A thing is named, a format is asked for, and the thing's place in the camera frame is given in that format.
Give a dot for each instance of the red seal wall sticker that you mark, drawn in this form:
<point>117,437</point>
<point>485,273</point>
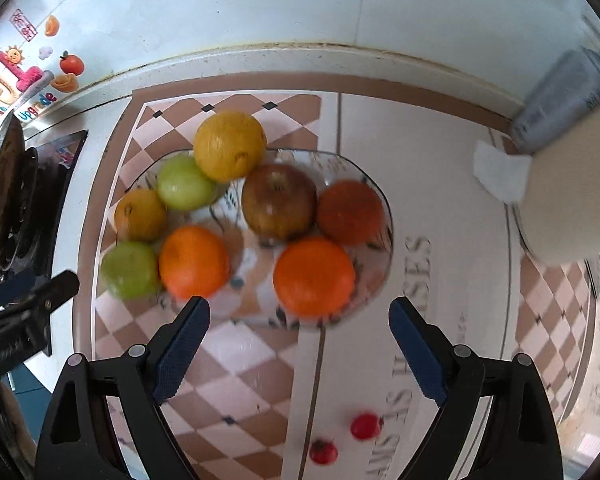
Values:
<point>23,25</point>

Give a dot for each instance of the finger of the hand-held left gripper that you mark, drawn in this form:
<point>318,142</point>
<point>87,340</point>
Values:
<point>55,289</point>
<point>7,289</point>

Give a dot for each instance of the orange ingot wall sticker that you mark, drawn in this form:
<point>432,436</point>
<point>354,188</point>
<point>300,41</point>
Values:
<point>64,82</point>

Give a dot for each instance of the red persimmon wall sticker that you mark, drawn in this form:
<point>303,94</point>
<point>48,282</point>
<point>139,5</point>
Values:
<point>71,63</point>

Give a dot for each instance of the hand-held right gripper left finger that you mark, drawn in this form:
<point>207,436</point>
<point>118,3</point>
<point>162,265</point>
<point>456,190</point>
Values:
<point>182,355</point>

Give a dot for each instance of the black gas stove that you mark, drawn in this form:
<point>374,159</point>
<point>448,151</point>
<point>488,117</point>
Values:
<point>50,185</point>

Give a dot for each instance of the checkered brown table mat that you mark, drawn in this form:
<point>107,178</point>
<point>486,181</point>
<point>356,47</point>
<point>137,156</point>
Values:
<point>260,390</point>

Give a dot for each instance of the colourful wall sticker banner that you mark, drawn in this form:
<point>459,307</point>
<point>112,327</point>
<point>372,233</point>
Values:
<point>0,90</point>

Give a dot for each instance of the yellow citrus fruit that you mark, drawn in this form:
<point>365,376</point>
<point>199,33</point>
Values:
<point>230,145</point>
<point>140,215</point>

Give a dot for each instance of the floral oval plate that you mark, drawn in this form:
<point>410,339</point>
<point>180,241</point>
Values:
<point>250,270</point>

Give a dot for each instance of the red cherry tomato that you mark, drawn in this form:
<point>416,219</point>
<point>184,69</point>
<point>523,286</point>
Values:
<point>323,451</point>
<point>366,426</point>

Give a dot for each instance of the dark reddish orange fruit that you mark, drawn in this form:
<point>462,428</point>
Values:
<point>350,212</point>

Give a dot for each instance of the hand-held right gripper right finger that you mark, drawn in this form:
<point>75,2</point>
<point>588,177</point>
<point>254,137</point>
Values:
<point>420,355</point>

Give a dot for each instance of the green apple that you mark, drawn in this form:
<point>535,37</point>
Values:
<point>130,270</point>
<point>185,182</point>

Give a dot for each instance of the white tissue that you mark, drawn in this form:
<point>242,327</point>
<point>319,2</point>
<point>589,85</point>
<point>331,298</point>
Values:
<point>500,172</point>

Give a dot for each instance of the bright orange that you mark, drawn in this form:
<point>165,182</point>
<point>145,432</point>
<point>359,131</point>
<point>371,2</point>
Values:
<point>314,276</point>
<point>194,262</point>

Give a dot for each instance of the brown apple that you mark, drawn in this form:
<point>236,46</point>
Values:
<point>279,202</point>

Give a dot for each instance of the cream utensil holder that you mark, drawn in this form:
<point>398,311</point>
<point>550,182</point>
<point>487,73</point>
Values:
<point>570,210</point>

